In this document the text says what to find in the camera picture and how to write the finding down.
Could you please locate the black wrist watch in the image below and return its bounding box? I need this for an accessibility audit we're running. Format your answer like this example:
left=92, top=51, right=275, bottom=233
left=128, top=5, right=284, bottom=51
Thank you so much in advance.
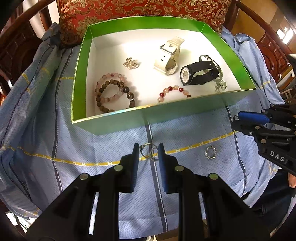
left=180, top=61, right=219, bottom=86

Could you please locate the brown wooden bead bracelet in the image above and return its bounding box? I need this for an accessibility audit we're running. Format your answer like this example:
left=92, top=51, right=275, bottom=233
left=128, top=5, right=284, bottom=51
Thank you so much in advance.
left=95, top=79, right=136, bottom=114

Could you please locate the rhinestone circle ring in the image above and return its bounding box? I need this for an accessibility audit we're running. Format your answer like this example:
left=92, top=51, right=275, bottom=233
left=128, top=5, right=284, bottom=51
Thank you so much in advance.
left=204, top=146, right=218, bottom=160

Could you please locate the person's hand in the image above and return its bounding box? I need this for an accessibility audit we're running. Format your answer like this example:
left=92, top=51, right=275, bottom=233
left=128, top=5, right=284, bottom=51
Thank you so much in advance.
left=288, top=173, right=296, bottom=188

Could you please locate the light blue striped cloth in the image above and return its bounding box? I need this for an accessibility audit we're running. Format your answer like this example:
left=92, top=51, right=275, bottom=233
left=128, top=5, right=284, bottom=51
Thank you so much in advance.
left=1, top=24, right=283, bottom=218

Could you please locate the white wrist watch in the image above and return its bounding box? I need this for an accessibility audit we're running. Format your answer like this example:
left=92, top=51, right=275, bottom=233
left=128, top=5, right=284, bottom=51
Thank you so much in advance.
left=154, top=37, right=185, bottom=76

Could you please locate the green white cardboard box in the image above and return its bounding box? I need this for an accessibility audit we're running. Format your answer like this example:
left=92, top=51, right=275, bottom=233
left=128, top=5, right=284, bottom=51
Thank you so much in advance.
left=71, top=16, right=256, bottom=135

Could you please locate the red pink bead bracelet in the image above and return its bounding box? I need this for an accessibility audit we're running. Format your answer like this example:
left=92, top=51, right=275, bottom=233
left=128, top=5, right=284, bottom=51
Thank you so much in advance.
left=157, top=85, right=192, bottom=103

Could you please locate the red gold embroidered cushion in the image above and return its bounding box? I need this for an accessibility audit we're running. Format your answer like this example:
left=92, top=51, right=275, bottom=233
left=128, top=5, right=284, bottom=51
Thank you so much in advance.
left=56, top=0, right=233, bottom=46

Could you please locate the dark wooden chair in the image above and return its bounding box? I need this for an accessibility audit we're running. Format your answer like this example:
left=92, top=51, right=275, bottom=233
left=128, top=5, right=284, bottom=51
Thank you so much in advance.
left=1, top=1, right=295, bottom=100

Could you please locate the thin silver double ring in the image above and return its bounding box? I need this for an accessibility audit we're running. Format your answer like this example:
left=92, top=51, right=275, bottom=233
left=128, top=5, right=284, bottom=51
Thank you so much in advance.
left=140, top=142, right=160, bottom=162

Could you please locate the crystal flower brooch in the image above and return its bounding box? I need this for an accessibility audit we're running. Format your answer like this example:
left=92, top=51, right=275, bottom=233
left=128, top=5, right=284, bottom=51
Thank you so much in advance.
left=123, top=57, right=140, bottom=70

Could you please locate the silver metal bangle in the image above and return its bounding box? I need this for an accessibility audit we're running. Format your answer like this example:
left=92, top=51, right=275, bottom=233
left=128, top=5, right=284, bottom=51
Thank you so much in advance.
left=199, top=55, right=223, bottom=81

